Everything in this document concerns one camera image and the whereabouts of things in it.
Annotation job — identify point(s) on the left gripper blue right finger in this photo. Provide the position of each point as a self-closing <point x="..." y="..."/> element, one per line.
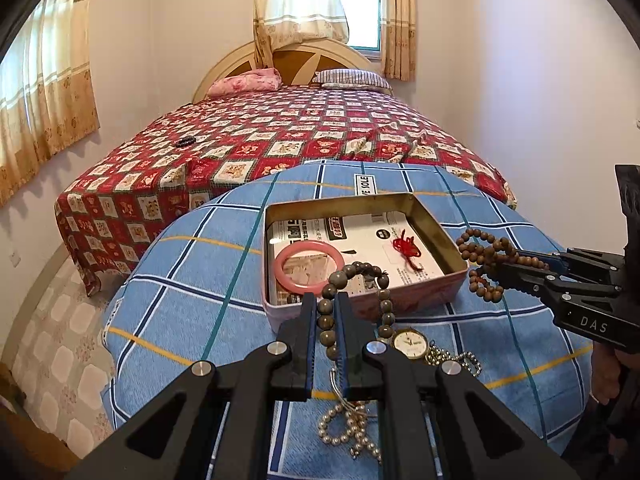
<point x="352" y="335"/>

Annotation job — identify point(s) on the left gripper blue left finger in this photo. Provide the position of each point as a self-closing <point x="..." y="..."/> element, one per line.
<point x="303" y="345"/>

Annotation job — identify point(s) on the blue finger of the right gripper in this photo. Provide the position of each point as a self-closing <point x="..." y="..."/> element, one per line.
<point x="538" y="263"/>
<point x="543" y="284"/>

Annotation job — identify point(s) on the gold face wristwatch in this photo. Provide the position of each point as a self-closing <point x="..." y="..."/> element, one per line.
<point x="411" y="343"/>

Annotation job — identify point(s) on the small wooden bead mala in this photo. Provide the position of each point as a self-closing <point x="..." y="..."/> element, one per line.
<point x="485" y="251"/>

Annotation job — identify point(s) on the pink jade bangle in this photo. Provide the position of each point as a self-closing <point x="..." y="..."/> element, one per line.
<point x="304" y="266"/>

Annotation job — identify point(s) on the red string coin charm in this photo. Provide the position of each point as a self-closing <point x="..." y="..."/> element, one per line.
<point x="408" y="250"/>

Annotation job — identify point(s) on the person's right hand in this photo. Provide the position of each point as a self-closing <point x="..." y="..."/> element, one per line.
<point x="606" y="365"/>

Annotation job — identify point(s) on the pink metal tin box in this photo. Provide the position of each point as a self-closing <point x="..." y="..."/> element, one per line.
<point x="405" y="299"/>

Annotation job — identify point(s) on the blue plaid tablecloth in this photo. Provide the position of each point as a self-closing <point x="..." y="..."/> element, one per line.
<point x="318" y="324"/>

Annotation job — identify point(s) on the red patterned bedspread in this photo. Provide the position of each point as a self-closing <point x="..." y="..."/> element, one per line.
<point x="111" y="213"/>

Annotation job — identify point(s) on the small black object on bed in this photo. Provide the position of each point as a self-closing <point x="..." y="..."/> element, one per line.
<point x="184" y="142"/>

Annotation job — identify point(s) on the pink floral pillow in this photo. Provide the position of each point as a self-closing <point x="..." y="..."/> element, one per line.
<point x="264" y="79"/>

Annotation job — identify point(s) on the striped plaid pillow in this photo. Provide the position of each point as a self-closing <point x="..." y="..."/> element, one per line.
<point x="352" y="79"/>

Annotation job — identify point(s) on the cream wooden headboard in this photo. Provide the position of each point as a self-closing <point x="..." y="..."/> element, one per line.
<point x="296" y="63"/>

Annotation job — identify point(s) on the back window right curtain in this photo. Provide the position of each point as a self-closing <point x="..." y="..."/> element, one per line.
<point x="398" y="39"/>

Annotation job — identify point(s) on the window curtain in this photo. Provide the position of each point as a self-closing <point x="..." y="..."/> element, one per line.
<point x="398" y="39"/>
<point x="281" y="23"/>
<point x="47" y="98"/>

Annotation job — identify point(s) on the brown wooden furniture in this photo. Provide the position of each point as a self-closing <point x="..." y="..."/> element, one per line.
<point x="27" y="452"/>

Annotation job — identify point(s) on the back window left curtain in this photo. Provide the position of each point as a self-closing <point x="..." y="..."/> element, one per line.
<point x="281" y="23"/>

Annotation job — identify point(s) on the back window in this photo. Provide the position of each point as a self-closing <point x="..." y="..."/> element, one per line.
<point x="363" y="18"/>

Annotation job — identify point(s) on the white wall socket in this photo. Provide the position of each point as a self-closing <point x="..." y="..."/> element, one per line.
<point x="15" y="258"/>

